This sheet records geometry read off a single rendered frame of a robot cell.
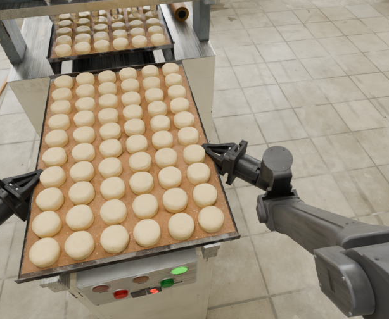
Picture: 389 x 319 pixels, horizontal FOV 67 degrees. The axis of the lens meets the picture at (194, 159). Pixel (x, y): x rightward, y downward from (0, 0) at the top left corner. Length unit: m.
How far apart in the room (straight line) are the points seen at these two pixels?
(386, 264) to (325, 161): 1.78
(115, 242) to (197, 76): 0.77
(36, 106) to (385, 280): 1.15
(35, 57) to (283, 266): 1.38
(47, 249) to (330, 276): 0.47
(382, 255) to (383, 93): 2.49
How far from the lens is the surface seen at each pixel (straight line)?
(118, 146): 0.71
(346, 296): 0.27
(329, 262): 0.28
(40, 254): 0.61
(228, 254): 1.55
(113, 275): 0.64
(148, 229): 0.57
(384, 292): 0.25
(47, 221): 0.64
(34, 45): 1.35
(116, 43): 1.07
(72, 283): 0.72
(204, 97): 1.25
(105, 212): 0.61
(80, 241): 0.59
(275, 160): 0.58
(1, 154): 2.24
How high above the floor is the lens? 1.43
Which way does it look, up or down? 51 degrees down
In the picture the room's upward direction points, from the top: straight up
